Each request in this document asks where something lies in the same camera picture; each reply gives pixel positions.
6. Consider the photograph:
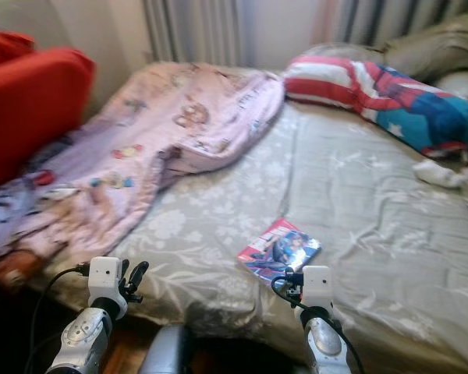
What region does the colourful comic book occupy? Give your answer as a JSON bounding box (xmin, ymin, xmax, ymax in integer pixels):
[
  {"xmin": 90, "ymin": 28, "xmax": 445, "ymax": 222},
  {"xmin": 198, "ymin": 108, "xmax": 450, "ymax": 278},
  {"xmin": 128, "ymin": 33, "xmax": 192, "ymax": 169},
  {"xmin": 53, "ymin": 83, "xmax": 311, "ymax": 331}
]
[{"xmin": 236, "ymin": 218, "xmax": 322, "ymax": 283}]

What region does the grey left robot leg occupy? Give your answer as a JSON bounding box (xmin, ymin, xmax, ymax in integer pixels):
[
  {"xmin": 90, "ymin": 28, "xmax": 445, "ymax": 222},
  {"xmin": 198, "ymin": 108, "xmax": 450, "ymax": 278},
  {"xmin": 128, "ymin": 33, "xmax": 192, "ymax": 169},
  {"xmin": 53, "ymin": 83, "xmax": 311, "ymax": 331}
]
[{"xmin": 139, "ymin": 323, "xmax": 194, "ymax": 374}]

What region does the grey floral bed sheet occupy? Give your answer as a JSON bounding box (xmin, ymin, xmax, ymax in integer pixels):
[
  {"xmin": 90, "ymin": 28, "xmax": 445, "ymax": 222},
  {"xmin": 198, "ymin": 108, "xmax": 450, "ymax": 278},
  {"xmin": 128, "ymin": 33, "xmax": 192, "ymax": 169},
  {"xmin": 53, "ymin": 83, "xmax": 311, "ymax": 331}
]
[{"xmin": 31, "ymin": 101, "xmax": 468, "ymax": 374}]

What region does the pink cartoon print blanket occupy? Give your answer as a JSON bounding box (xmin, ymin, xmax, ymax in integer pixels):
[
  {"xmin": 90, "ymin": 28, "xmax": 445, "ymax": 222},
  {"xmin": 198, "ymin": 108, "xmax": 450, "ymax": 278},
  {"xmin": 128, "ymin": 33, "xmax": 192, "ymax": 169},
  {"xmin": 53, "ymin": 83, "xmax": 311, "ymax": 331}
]
[{"xmin": 0, "ymin": 61, "xmax": 285, "ymax": 281}]

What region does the white sock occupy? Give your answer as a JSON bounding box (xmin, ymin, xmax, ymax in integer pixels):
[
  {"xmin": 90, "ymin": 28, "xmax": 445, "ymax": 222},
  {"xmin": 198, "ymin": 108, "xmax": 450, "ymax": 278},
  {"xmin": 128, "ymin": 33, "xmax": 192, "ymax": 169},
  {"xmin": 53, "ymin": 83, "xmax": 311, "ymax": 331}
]
[{"xmin": 412, "ymin": 160, "xmax": 468, "ymax": 189}]

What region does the red fabric armchair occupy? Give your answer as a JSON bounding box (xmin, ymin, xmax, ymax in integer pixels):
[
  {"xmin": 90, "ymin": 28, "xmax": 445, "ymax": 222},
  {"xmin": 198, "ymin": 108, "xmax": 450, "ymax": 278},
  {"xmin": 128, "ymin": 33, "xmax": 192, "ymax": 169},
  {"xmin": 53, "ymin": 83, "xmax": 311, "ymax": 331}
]
[{"xmin": 0, "ymin": 31, "xmax": 96, "ymax": 196}]

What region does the red white blue bolster pillow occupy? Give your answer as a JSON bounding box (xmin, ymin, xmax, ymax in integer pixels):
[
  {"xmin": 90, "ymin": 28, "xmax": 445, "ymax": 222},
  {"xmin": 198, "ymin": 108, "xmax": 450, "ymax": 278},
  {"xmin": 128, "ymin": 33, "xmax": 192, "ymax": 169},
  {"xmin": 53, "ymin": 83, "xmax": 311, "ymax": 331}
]
[{"xmin": 282, "ymin": 55, "xmax": 468, "ymax": 157}]

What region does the olive grey pillow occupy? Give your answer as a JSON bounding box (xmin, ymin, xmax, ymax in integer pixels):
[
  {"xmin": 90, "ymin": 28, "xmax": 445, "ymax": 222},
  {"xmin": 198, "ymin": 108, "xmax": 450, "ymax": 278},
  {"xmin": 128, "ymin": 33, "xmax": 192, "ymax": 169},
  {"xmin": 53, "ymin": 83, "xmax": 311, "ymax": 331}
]
[
  {"xmin": 382, "ymin": 12, "xmax": 468, "ymax": 83},
  {"xmin": 296, "ymin": 43, "xmax": 387, "ymax": 63}
]

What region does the bright white window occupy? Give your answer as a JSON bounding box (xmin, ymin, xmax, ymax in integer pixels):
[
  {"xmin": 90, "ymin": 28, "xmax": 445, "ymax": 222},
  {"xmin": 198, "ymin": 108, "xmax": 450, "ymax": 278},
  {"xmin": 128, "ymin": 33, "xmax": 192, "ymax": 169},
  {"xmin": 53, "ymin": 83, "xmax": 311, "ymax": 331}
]
[{"xmin": 238, "ymin": 0, "xmax": 340, "ymax": 71}]

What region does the grey pleated curtain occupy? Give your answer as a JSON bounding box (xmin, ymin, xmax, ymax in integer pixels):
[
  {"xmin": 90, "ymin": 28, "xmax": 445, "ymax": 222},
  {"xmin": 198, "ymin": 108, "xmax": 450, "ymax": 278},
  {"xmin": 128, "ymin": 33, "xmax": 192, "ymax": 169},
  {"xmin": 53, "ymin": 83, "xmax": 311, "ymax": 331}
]
[
  {"xmin": 331, "ymin": 0, "xmax": 468, "ymax": 48},
  {"xmin": 140, "ymin": 0, "xmax": 246, "ymax": 67}
]

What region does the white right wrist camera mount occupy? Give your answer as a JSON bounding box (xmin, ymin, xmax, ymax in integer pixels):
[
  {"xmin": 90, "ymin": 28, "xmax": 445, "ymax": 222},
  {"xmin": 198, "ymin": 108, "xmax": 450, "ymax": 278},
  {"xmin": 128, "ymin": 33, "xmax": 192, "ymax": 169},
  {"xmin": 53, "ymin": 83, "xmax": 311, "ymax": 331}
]
[{"xmin": 300, "ymin": 266, "xmax": 335, "ymax": 310}]

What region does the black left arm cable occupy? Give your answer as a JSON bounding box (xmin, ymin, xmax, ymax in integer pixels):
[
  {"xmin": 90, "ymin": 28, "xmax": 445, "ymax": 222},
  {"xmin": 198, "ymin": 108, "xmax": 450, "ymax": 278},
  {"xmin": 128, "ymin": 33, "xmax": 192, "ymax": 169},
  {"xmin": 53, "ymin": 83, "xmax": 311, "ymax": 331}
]
[{"xmin": 29, "ymin": 263, "xmax": 93, "ymax": 374}]

